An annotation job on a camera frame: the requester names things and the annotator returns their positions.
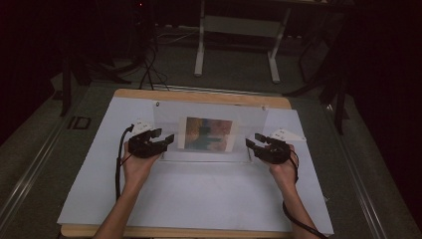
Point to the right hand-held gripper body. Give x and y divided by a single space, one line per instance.
277 149

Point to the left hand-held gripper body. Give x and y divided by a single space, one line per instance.
143 146

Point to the clear acrylic photo frame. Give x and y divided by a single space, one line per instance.
169 116

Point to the photo print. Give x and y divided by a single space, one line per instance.
208 134

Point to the person's left hand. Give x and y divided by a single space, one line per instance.
137 169

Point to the person's right hand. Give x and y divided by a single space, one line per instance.
283 174

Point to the wooden table board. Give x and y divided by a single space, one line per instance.
199 96

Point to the white table sheet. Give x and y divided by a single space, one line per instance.
199 192

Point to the metal floor strip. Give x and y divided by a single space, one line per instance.
215 89

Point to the black metal stand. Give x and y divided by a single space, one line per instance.
66 86
340 99

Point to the black floor bracket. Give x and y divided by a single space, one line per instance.
79 122

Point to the metal floor rail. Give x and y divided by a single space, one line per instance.
30 176
358 179

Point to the white desk frame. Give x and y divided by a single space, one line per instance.
239 26

